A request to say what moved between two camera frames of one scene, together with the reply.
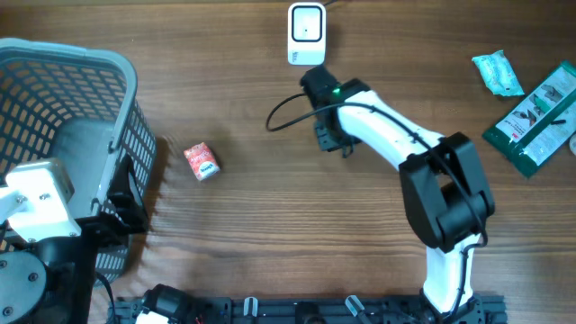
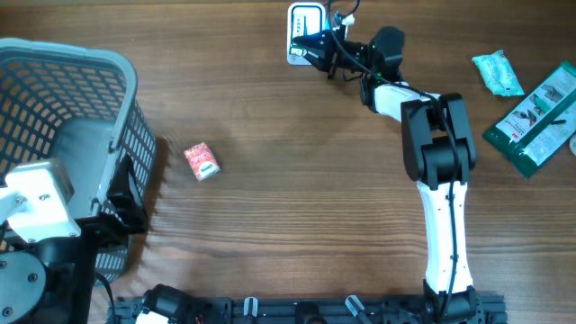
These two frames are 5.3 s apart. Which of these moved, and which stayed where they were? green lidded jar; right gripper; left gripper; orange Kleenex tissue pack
Moved: right gripper
Stayed: green lidded jar; orange Kleenex tissue pack; left gripper
